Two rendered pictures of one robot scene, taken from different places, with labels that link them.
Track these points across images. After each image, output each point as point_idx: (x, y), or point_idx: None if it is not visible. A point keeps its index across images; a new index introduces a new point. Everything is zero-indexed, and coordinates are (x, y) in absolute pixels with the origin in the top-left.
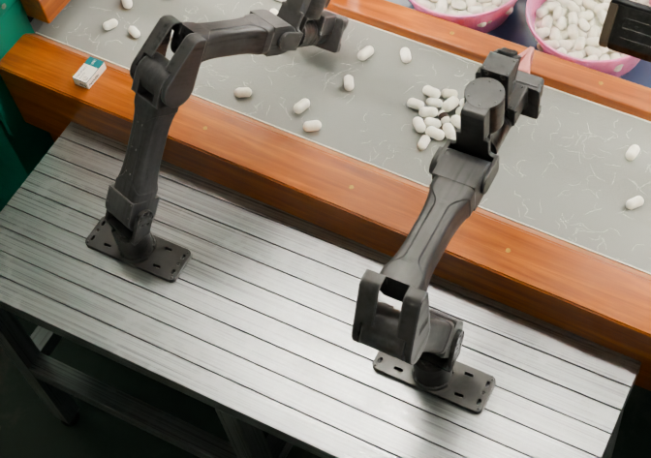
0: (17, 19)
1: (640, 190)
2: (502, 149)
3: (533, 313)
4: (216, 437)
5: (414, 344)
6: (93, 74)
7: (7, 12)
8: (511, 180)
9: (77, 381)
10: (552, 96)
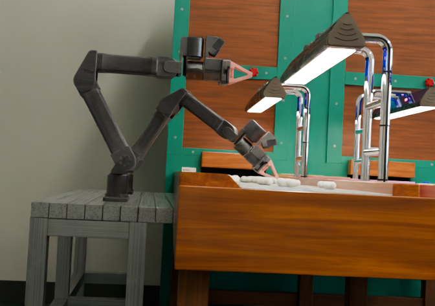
0: (195, 163)
1: (274, 185)
2: (256, 183)
3: (175, 200)
4: (71, 291)
5: (78, 70)
6: (188, 167)
7: (193, 156)
8: (239, 182)
9: (76, 276)
10: (305, 185)
